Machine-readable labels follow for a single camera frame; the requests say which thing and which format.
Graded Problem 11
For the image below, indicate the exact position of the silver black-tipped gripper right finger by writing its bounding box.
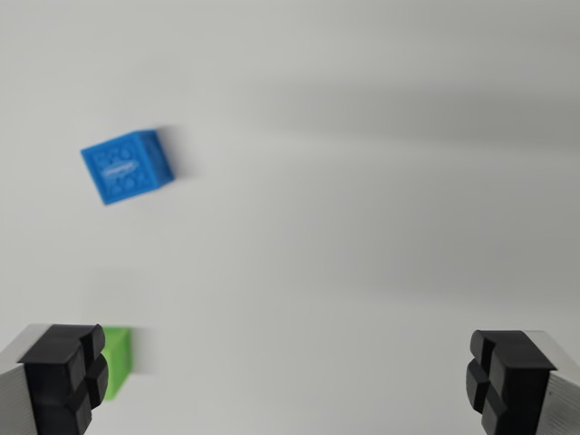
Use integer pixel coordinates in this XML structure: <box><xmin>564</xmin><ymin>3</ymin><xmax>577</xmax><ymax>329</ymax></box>
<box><xmin>465</xmin><ymin>329</ymin><xmax>580</xmax><ymax>435</ymax></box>

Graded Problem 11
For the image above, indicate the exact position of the silver black-tipped gripper left finger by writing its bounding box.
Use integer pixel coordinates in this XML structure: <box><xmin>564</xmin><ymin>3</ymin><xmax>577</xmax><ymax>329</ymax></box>
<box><xmin>0</xmin><ymin>323</ymin><xmax>110</xmax><ymax>435</ymax></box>

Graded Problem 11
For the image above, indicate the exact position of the blue textured toy cube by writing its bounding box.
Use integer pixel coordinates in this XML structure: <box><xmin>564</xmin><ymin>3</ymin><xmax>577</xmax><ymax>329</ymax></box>
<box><xmin>80</xmin><ymin>129</ymin><xmax>176</xmax><ymax>207</ymax></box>

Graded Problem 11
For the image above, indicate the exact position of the green toy cube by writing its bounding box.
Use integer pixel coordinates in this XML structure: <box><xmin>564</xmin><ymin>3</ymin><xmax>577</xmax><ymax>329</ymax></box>
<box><xmin>100</xmin><ymin>326</ymin><xmax>133</xmax><ymax>402</ymax></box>

